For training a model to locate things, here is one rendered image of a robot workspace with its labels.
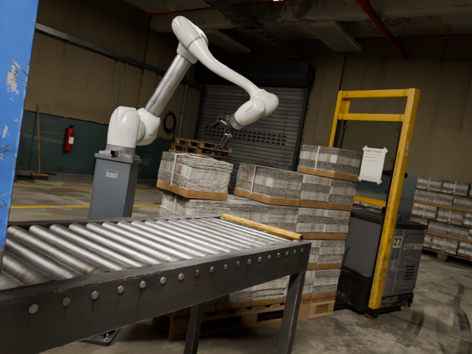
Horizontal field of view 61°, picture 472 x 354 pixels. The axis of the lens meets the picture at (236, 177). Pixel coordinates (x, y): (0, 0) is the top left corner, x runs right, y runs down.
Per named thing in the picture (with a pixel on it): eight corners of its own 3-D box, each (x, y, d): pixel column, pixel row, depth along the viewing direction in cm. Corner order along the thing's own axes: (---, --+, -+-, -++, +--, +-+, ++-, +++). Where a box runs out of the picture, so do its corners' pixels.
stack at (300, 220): (142, 313, 259) (161, 187, 254) (274, 298, 329) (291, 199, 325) (168, 341, 228) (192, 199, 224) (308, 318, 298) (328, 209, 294)
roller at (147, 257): (76, 236, 136) (79, 221, 136) (174, 279, 109) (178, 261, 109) (62, 237, 132) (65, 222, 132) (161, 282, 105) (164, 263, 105)
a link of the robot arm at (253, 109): (240, 129, 210) (255, 122, 219) (259, 116, 198) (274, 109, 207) (230, 112, 209) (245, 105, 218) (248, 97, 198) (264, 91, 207)
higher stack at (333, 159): (273, 298, 329) (300, 143, 322) (298, 296, 347) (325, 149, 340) (307, 318, 298) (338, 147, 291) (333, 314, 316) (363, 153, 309)
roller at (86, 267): (18, 240, 120) (20, 224, 120) (116, 292, 93) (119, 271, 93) (1, 241, 116) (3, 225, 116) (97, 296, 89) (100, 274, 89)
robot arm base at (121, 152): (95, 153, 207) (96, 142, 207) (109, 153, 229) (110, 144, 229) (129, 159, 207) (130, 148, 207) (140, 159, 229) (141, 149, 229)
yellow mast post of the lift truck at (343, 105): (304, 277, 375) (338, 90, 366) (310, 276, 380) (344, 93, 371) (312, 280, 368) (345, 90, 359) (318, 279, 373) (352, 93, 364)
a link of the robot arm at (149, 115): (114, 134, 232) (131, 138, 253) (135, 149, 229) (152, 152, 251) (185, 18, 222) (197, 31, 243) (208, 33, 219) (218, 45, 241)
